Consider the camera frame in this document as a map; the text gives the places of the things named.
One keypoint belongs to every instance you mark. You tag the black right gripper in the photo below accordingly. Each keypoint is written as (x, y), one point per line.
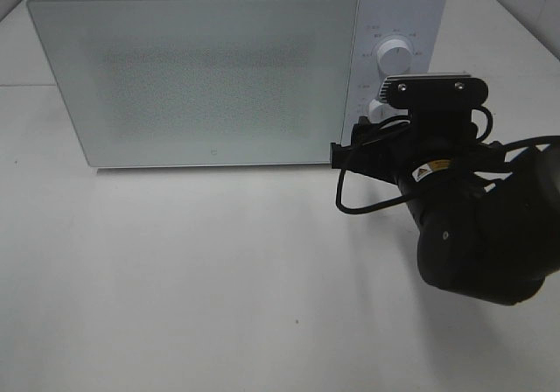
(418, 152)

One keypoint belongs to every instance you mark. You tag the white timer knob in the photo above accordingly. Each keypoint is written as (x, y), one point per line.
(377, 111)

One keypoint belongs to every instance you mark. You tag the white microwave door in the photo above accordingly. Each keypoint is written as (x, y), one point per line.
(160, 83)

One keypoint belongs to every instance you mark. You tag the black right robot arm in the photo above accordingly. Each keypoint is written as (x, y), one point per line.
(487, 213)

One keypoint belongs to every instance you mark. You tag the upper white power knob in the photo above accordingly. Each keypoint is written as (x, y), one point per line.
(394, 56)

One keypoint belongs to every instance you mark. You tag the white microwave oven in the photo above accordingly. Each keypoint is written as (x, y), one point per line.
(394, 11)

